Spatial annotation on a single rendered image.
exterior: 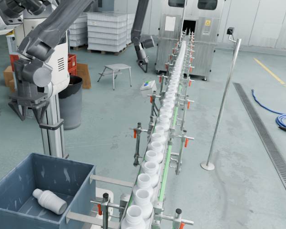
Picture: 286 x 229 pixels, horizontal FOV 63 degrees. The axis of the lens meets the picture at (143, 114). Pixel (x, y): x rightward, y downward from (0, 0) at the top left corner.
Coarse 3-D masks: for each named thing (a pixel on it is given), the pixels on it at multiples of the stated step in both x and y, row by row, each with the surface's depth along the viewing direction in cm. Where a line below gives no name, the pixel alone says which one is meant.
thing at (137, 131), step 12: (168, 60) 225; (180, 84) 185; (156, 96) 146; (168, 144) 105; (180, 156) 107; (180, 168) 113; (108, 204) 66; (120, 204) 64; (156, 204) 62; (120, 216) 66; (156, 216) 63; (168, 216) 64; (180, 216) 62; (156, 228) 65; (180, 228) 64
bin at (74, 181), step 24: (24, 168) 102; (48, 168) 107; (72, 168) 104; (0, 192) 89; (24, 192) 104; (72, 192) 111; (0, 216) 79; (24, 216) 76; (48, 216) 101; (72, 216) 79
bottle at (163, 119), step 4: (160, 116) 100; (164, 116) 103; (160, 120) 101; (164, 120) 100; (156, 124) 103; (160, 124) 101; (164, 124) 101; (168, 124) 103; (164, 128) 100; (168, 128) 102; (164, 132) 101; (164, 148) 105
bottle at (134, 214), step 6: (132, 210) 56; (138, 210) 56; (126, 216) 54; (132, 216) 59; (138, 216) 53; (126, 222) 55; (132, 222) 53; (138, 222) 54; (144, 222) 57; (126, 228) 54; (138, 228) 54; (144, 228) 55
